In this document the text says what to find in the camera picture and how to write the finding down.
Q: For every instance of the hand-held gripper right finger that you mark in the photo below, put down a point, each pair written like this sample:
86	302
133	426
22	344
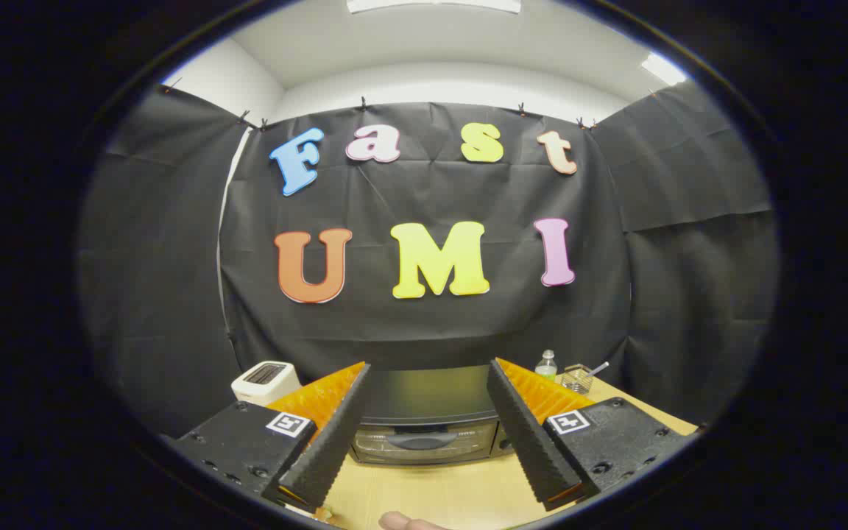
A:
531	442

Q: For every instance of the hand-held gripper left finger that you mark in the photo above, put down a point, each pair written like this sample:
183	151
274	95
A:
332	442

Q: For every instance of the black toaster oven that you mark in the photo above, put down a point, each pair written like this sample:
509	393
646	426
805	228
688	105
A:
424	401

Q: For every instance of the white toaster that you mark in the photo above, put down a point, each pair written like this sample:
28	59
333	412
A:
266	383

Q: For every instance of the clear bottle green label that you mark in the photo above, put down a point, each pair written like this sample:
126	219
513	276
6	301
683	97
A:
546	368

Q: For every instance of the clear glass cup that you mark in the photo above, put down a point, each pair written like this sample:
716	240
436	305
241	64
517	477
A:
576	380

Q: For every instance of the metal spoon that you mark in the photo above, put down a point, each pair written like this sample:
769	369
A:
601	367

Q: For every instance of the small ceiling light panel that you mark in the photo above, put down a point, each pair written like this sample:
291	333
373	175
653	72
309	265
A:
663	68

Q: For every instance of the long ceiling light panel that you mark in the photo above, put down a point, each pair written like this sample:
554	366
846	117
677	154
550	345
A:
431	4

